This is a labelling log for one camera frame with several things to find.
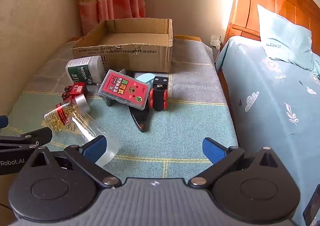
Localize grey green chequered blanket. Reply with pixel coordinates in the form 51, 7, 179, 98
7, 38, 239, 184

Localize black glossy pointed object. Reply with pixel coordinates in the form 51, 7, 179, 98
129, 106, 152, 133

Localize red label clear plastic case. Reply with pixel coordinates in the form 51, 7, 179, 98
98, 69, 151, 111

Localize brown cardboard box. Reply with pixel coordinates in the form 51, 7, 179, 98
71, 18, 173, 73

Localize white wall charger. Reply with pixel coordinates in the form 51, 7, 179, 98
210, 35, 221, 49

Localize white green cotton swab container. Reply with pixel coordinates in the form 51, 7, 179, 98
65, 56, 105, 85

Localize light blue printed bed sheet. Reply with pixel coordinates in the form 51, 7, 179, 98
215, 36, 320, 226

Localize light blue oval case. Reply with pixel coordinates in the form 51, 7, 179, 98
136, 72, 157, 85

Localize red toy train car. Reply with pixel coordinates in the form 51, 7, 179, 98
62, 82, 88, 101

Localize clear plastic jar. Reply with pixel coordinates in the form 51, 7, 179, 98
67, 113, 120, 166

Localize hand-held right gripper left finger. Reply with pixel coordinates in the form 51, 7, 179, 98
25, 135, 123, 191

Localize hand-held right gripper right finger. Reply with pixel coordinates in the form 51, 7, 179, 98
188, 137, 287, 190

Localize light blue pillow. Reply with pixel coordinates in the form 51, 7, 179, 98
257, 4, 320, 71

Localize clear bottle of gold capsules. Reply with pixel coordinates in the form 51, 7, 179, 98
44, 94, 91, 133

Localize wooden table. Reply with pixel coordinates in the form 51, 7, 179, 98
66, 35, 203, 43

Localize black toy car red wheels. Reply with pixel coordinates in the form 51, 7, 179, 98
149, 76, 169, 111

